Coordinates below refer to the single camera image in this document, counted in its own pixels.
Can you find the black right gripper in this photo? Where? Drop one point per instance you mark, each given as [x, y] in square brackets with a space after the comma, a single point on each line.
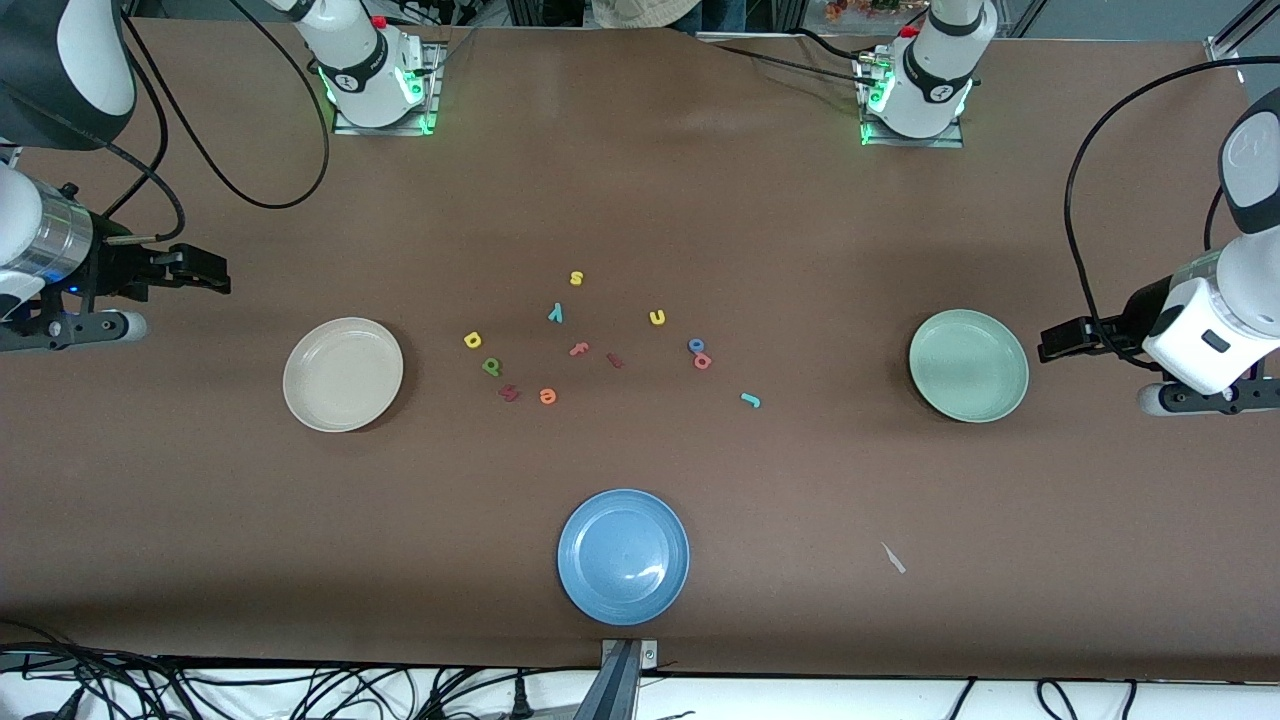
[118, 271]

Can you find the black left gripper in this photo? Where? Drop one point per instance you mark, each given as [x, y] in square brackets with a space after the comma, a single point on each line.
[1135, 314]

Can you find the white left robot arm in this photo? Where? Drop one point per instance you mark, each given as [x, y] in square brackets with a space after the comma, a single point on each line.
[930, 80]

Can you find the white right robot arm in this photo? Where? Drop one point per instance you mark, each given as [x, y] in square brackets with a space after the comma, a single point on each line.
[370, 70]

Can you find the green round plate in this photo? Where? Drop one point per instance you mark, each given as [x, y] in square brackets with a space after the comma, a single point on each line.
[968, 366]

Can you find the beige round plate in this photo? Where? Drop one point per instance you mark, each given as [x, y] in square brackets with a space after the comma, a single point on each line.
[343, 375]

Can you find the white paper scrap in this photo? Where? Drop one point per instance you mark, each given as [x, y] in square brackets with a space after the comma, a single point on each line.
[893, 558]

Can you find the orange patterned object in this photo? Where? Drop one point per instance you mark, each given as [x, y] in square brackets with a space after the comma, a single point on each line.
[860, 8]

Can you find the blue round plate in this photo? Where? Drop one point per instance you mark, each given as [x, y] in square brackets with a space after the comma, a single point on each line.
[623, 557]

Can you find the standing person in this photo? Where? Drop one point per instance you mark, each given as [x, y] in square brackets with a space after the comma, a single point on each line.
[640, 12]

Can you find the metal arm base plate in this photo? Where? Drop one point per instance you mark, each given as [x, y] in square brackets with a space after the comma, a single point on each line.
[350, 126]
[945, 141]

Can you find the aluminium frame profile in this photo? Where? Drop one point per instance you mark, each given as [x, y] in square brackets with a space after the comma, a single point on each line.
[1225, 48]

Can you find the grey metal camera post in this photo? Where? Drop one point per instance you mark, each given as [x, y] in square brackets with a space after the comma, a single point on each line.
[622, 685]

